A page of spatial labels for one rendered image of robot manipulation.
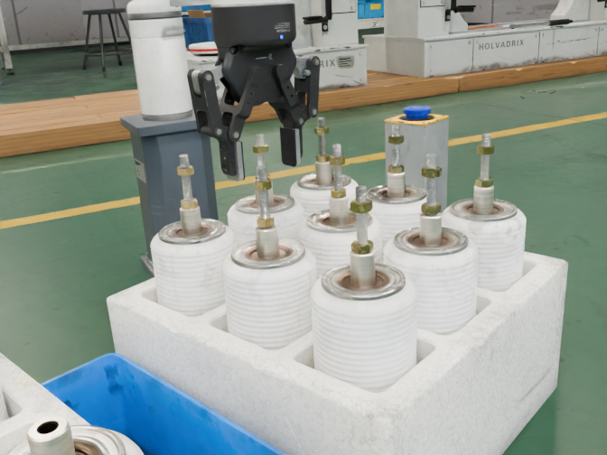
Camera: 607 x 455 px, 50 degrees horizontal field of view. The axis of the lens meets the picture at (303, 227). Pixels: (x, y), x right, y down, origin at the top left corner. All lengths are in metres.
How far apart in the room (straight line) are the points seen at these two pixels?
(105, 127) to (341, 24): 1.19
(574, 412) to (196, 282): 0.48
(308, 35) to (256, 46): 2.54
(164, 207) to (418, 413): 0.74
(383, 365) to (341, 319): 0.06
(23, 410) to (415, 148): 0.62
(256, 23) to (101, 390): 0.45
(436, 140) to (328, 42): 2.13
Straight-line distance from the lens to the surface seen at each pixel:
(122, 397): 0.81
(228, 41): 0.58
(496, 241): 0.74
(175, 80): 1.17
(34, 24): 9.01
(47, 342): 1.12
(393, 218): 0.79
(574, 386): 0.93
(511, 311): 0.70
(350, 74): 3.07
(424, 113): 0.98
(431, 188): 0.65
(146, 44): 1.17
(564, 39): 3.93
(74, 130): 2.60
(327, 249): 0.70
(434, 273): 0.64
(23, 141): 2.59
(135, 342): 0.77
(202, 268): 0.71
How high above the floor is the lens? 0.50
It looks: 20 degrees down
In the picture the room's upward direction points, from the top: 3 degrees counter-clockwise
